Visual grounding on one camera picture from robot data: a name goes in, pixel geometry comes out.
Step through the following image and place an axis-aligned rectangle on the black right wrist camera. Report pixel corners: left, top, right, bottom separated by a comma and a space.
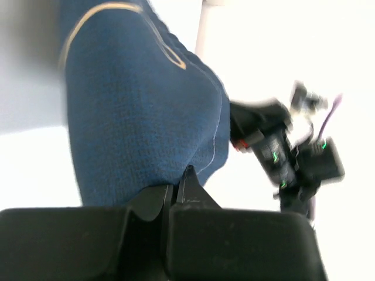
296, 138, 345, 185

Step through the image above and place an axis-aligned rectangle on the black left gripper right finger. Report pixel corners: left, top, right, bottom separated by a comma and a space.
169, 166, 327, 280

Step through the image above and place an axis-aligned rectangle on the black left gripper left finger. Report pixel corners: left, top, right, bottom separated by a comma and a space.
1, 185, 173, 280

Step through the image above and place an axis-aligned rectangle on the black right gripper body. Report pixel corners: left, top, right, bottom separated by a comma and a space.
230, 100, 296, 187

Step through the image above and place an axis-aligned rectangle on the blue cloth with gold script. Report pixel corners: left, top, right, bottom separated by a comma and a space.
59, 1, 230, 206

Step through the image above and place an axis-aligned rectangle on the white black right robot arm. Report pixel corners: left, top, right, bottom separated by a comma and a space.
230, 100, 318, 221

